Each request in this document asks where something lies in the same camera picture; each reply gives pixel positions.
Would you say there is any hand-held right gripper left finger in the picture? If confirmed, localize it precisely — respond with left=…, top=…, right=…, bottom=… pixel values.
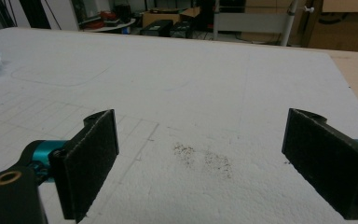
left=48, top=108, right=120, bottom=224

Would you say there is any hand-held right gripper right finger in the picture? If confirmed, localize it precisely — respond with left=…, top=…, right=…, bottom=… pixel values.
left=282, top=107, right=358, bottom=220

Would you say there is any large cardboard box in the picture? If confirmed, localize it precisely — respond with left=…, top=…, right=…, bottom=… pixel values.
left=307, top=0, right=358, bottom=53

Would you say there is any round white table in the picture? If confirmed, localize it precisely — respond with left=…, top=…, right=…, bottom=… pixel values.
left=79, top=18, right=137, bottom=34

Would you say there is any black computer tower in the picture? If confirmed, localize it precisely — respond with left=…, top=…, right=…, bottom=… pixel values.
left=170, top=21, right=197, bottom=39
left=139, top=19, right=174, bottom=37

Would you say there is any black metal frame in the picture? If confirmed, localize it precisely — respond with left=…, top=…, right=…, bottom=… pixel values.
left=18, top=0, right=52, bottom=30

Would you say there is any white desk frame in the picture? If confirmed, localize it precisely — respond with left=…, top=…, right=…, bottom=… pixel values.
left=213, top=0, right=300, bottom=47

